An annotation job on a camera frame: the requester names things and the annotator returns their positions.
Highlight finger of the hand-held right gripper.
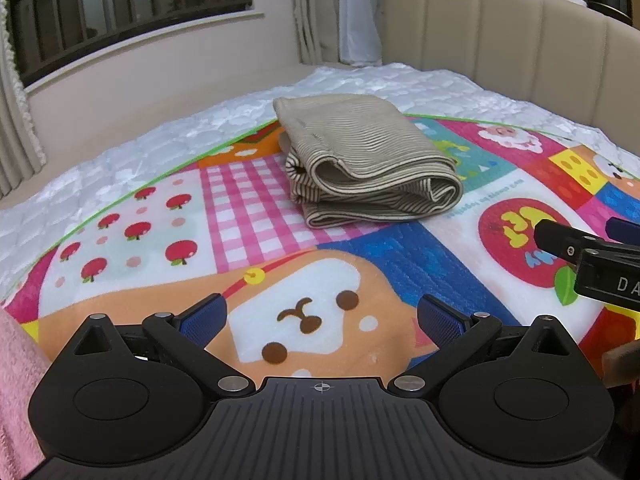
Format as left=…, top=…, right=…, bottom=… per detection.
left=605, top=217, right=640, bottom=247
left=533, top=218, right=640, bottom=267

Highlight beige curtain in corner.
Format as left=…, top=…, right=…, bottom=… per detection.
left=290, top=0, right=344, bottom=66

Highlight colourful printed blanket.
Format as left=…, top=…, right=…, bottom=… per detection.
left=0, top=115, right=640, bottom=411

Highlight pale blue sheer curtain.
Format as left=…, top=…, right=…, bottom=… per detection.
left=340, top=0, right=386, bottom=67

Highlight person's right hand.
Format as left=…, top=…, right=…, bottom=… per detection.
left=602, top=342, right=640, bottom=389

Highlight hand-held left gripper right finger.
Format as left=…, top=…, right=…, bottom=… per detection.
left=388, top=293, right=582, bottom=399

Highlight beige striped pants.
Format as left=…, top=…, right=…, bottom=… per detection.
left=272, top=94, right=465, bottom=231

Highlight beige curtain beside window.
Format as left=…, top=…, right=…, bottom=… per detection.
left=0, top=0, right=49, bottom=199

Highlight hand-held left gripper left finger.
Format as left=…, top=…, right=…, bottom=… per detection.
left=74, top=293, right=257, bottom=397

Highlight window with dark railing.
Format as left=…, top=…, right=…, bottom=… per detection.
left=0, top=0, right=254, bottom=89

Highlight pink fluffy blanket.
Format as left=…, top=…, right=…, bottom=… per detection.
left=0, top=307, right=57, bottom=480

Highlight white quilted mattress cover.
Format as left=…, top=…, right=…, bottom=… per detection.
left=0, top=62, right=640, bottom=301

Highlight beige padded headboard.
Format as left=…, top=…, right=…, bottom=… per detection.
left=382, top=0, right=640, bottom=181

